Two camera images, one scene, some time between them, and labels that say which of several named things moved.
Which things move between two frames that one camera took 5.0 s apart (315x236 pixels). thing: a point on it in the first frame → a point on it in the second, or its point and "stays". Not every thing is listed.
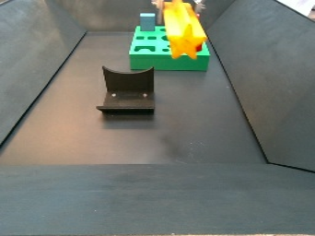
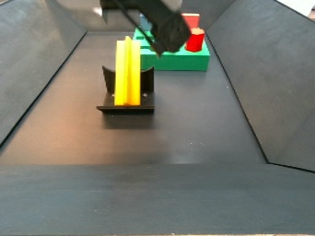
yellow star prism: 184,31 → 128,73
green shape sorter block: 151,53 stays
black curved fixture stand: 130,92 stays
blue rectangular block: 148,21 stays
